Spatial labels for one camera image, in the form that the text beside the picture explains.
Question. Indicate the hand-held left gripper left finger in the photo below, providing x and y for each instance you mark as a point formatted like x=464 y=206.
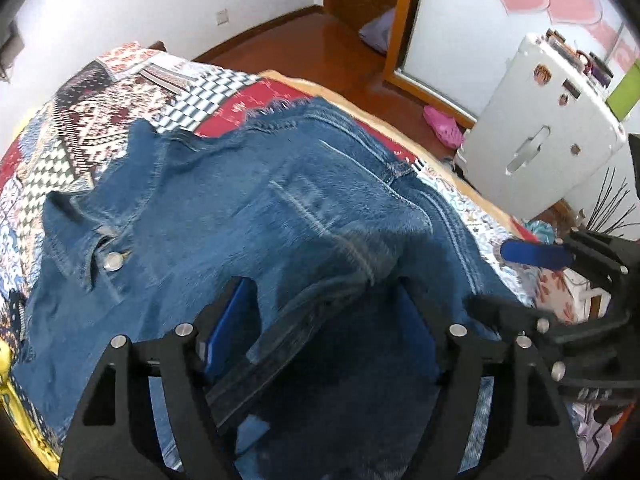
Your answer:
x=227 y=320

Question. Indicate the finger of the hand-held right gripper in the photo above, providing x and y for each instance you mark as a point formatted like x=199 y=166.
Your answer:
x=500 y=310
x=535 y=255

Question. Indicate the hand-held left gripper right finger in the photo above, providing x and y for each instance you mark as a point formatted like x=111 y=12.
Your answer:
x=459 y=360

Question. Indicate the blue denim jacket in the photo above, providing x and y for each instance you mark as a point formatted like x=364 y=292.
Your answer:
x=260 y=210

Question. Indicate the teal cloth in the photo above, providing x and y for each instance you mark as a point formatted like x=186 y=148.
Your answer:
x=542 y=231

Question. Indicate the lilac printed cloth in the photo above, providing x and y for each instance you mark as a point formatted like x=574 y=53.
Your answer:
x=595 y=425

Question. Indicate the black twigs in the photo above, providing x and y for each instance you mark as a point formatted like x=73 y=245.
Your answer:
x=612 y=205

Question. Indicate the white refrigerator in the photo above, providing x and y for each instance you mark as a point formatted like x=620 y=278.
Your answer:
x=540 y=110

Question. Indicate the pink slipper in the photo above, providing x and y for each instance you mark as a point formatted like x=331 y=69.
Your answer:
x=442 y=125

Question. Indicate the green box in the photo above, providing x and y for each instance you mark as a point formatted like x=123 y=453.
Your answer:
x=625 y=90

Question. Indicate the row of small boxes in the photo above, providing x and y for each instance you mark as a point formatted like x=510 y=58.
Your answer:
x=590 y=62

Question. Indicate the small pink heart decal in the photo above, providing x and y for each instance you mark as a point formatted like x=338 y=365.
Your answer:
x=625 y=52

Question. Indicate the yellow patterned bed sheet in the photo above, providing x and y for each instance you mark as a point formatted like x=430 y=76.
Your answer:
x=12 y=390

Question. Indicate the wooden framed sliding door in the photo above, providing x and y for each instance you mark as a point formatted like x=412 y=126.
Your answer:
x=450 y=35

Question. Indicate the patchwork printed blanket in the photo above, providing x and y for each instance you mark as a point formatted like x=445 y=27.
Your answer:
x=75 y=125

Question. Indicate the purple pillow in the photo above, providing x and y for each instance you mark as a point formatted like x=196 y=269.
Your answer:
x=377 y=32

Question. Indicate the white wall socket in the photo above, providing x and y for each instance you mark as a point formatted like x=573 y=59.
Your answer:
x=222 y=16

